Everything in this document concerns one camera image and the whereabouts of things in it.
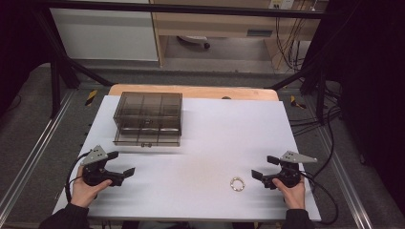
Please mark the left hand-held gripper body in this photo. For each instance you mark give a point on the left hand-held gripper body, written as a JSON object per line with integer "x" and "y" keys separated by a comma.
{"x": 95, "y": 173}

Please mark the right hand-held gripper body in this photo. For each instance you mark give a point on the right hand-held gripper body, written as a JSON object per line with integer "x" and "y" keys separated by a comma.
{"x": 288, "y": 173}

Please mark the smoky clear drawer box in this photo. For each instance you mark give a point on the smoky clear drawer box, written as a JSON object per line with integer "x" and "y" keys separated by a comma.
{"x": 148, "y": 108}

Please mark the person's left hand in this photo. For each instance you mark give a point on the person's left hand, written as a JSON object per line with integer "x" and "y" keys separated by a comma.
{"x": 83, "y": 192}

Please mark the person's right hand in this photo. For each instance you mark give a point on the person's right hand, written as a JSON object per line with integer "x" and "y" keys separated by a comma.
{"x": 294, "y": 197}

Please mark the yellow black tape marker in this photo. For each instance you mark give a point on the yellow black tape marker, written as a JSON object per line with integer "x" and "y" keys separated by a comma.
{"x": 91, "y": 97}
{"x": 296, "y": 102}

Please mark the white table board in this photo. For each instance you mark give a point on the white table board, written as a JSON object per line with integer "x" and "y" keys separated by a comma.
{"x": 207, "y": 133}

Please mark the small dark object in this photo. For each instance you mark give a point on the small dark object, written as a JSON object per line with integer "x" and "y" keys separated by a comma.
{"x": 226, "y": 97}

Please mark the wooden table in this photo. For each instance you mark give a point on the wooden table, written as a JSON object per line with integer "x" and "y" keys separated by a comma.
{"x": 191, "y": 90}

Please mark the white cabinet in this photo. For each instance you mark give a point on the white cabinet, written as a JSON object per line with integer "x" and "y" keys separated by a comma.
{"x": 105, "y": 35}

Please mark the black curtain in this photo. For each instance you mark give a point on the black curtain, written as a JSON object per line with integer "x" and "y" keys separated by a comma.
{"x": 369, "y": 79}
{"x": 19, "y": 41}

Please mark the office chair base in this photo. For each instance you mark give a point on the office chair base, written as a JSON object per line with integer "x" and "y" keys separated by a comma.
{"x": 192, "y": 38}

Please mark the light wooden desk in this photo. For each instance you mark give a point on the light wooden desk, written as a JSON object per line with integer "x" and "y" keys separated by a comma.
{"x": 223, "y": 24}

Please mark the white power strip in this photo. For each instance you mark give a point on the white power strip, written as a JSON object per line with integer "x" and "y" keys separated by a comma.
{"x": 281, "y": 4}

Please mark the aluminium floor rail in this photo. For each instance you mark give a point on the aluminium floor rail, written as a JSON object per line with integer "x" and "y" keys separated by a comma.
{"x": 35, "y": 143}
{"x": 345, "y": 171}

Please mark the black frame leg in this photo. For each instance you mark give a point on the black frame leg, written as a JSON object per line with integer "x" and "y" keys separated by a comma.
{"x": 321, "y": 92}
{"x": 55, "y": 86}

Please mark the black frame crossbar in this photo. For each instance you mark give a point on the black frame crossbar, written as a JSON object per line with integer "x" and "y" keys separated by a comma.
{"x": 191, "y": 8}

